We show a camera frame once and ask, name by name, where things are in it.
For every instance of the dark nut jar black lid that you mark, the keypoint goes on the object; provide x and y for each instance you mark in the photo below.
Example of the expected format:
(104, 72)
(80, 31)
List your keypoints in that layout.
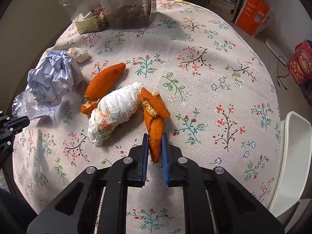
(130, 14)

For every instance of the blue-white paper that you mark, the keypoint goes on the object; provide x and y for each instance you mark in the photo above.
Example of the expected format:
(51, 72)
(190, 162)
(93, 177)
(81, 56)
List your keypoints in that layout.
(53, 77)

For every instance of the white bathroom scale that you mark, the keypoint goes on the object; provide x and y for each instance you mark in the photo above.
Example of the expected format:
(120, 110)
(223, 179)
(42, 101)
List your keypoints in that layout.
(276, 50)

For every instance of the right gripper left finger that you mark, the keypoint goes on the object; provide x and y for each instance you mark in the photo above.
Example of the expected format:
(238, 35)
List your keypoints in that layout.
(96, 200)

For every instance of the small white tissue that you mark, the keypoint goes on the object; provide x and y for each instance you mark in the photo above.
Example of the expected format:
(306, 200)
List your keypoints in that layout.
(78, 54)

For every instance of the floral tablecloth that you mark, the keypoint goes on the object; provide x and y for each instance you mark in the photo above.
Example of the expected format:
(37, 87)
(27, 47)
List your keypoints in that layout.
(223, 107)

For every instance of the cashew jar black lid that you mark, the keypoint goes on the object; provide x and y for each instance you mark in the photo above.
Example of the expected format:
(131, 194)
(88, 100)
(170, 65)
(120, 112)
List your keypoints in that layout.
(88, 16)

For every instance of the orange peel curved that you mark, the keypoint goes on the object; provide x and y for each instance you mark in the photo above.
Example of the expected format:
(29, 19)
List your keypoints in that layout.
(100, 85)

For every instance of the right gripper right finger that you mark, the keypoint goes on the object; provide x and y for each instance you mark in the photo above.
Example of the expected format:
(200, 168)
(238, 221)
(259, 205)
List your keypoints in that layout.
(214, 201)

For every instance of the orange cardboard box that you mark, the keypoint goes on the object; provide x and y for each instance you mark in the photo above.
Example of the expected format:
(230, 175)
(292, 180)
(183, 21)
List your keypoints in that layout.
(253, 16)

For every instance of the clear plastic wrap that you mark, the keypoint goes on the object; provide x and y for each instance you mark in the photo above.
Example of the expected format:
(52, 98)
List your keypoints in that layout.
(24, 104)

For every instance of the red printed bucket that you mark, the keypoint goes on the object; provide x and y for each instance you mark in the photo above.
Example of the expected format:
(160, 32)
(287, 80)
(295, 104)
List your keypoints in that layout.
(301, 62)

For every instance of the white trash bin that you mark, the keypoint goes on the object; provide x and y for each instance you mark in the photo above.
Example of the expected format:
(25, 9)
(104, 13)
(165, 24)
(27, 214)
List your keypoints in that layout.
(295, 165)

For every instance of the stack of books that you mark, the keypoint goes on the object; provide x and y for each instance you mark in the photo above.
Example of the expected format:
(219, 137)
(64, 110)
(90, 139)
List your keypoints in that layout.
(224, 0)

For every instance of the large crumpled white tissue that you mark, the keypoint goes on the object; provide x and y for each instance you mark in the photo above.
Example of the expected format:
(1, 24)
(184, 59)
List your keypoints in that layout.
(113, 109)

